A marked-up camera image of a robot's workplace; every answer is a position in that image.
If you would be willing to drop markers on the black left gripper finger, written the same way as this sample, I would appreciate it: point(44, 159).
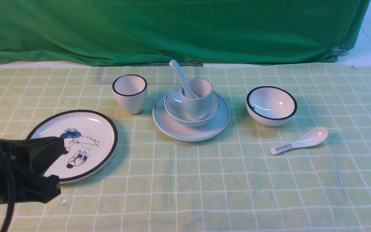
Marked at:
point(38, 154)

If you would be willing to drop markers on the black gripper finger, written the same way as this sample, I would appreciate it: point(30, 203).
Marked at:
point(35, 188)

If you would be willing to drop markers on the illustrated black-rimmed plate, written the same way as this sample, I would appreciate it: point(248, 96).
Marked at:
point(90, 139)

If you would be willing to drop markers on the thin-rimmed white bowl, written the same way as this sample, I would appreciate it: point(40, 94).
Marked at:
point(175, 109)

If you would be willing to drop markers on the plain white spoon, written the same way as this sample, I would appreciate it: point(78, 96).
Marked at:
point(187, 92)

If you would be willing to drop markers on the thin-rimmed white cup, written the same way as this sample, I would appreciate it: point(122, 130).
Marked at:
point(198, 108)

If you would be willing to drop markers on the green checked table mat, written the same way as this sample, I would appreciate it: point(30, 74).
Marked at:
point(231, 182)

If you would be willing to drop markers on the black-rimmed white cup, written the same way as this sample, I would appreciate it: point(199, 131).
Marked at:
point(130, 92)

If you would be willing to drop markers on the plain white plate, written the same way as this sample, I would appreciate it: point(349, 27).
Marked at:
point(185, 133)

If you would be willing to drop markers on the green backdrop cloth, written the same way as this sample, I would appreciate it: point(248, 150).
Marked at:
point(122, 32)

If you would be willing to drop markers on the black-rimmed white bowl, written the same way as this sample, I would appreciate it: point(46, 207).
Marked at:
point(270, 106)

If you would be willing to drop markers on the white spoon with label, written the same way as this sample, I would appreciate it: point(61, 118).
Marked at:
point(312, 138)

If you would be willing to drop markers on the metal binder clip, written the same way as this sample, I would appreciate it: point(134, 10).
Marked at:
point(337, 51)

